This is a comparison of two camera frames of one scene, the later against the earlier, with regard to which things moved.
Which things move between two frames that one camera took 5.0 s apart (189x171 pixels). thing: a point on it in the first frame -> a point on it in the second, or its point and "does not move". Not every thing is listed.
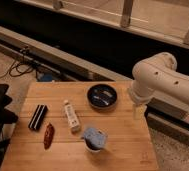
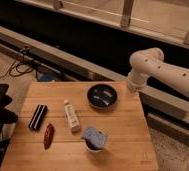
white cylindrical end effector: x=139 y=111 -> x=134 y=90
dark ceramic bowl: x=102 y=96 does not move
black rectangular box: x=38 y=117 does not move
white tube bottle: x=71 y=117 does not move
